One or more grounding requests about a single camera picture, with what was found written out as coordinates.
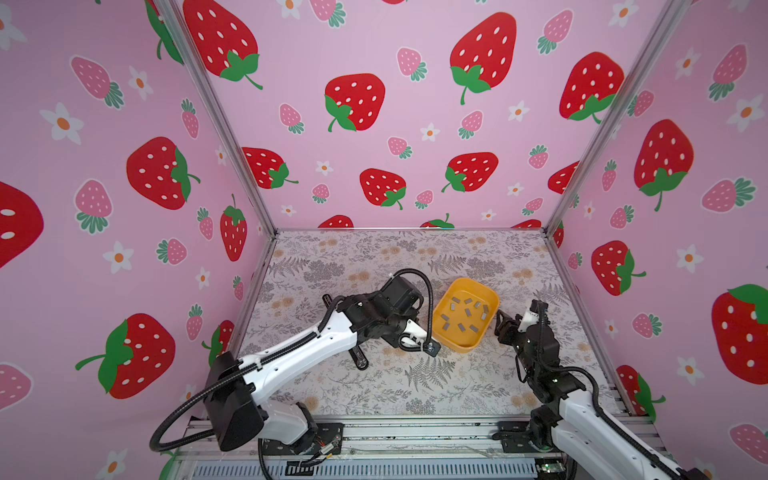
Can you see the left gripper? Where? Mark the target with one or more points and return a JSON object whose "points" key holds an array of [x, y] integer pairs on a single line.
{"points": [[396, 340]]}

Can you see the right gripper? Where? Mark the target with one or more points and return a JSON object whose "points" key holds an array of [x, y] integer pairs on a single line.
{"points": [[510, 326]]}

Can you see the yellow plastic tray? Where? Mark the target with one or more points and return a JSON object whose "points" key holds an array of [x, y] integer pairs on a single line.
{"points": [[463, 315]]}

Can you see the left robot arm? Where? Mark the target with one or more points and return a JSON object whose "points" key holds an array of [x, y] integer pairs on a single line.
{"points": [[238, 391]]}

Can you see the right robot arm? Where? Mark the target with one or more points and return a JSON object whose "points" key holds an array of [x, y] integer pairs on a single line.
{"points": [[570, 418]]}

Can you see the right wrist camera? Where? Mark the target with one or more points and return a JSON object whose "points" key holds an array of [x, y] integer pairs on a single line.
{"points": [[536, 313]]}

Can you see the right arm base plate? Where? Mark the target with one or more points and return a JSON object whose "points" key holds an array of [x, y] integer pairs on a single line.
{"points": [[518, 437]]}

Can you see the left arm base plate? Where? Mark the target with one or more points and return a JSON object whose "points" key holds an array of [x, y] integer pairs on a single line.
{"points": [[324, 437]]}

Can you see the aluminium front rail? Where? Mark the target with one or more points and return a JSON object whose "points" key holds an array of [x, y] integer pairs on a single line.
{"points": [[387, 447]]}

